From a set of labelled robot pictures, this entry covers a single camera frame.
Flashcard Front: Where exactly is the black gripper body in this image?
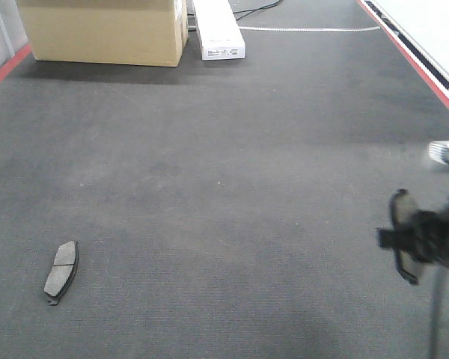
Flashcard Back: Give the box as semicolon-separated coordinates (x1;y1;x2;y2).
376;204;449;268

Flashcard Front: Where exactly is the grey brake pad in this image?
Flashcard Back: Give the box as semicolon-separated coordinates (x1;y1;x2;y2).
390;188;424;286
43;241;79;306

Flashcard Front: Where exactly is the dark conveyor belt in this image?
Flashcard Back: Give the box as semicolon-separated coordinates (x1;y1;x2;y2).
0;1;449;358

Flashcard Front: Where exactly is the long white box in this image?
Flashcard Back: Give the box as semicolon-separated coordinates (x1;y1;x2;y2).
192;0;245;61

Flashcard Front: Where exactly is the cardboard box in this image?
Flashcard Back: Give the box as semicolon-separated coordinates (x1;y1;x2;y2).
16;1;188;67

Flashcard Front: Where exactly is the red conveyor frame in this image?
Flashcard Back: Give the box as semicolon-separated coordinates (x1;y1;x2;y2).
0;1;449;111

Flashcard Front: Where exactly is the black floor cable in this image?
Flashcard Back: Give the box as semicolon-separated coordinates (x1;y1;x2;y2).
231;0;281;22

